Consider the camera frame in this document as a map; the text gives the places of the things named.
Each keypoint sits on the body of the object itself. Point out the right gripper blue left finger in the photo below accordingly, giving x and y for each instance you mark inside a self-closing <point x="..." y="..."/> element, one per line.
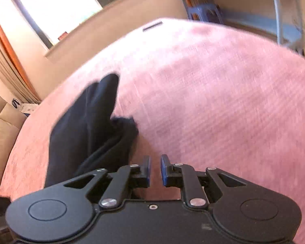
<point x="146" y="170"/>

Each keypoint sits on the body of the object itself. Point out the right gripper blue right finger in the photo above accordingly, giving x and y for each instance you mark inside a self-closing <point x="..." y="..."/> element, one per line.
<point x="165" y="169"/>

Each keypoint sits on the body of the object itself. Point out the navy hoodie with white stripes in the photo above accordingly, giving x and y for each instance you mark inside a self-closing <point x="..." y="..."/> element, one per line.
<point x="88" y="137"/>

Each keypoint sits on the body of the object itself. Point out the pink quilted bedspread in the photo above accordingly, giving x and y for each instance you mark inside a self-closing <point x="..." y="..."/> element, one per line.
<point x="204" y="94"/>

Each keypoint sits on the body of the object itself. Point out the white box near headboard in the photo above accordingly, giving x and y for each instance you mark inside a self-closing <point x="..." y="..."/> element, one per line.
<point x="25" y="108"/>

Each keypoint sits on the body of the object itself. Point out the black remote on bed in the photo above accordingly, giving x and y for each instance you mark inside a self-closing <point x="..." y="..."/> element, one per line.
<point x="152" y="26"/>

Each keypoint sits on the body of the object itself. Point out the beige upholstered headboard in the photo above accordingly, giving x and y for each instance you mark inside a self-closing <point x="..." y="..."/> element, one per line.
<point x="11" y="122"/>

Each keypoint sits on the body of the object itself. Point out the blue plastic stool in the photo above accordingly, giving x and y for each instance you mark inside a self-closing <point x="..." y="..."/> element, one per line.
<point x="207" y="12"/>

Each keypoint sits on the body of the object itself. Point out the left beige orange curtain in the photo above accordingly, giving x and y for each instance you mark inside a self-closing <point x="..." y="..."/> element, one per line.
<point x="12" y="73"/>

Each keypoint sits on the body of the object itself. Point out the light blue chair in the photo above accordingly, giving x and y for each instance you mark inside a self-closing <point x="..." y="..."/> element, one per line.
<point x="289" y="24"/>

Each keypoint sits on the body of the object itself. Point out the window with dark frame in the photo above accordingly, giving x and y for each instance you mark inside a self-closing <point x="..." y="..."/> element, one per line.
<point x="52" y="20"/>

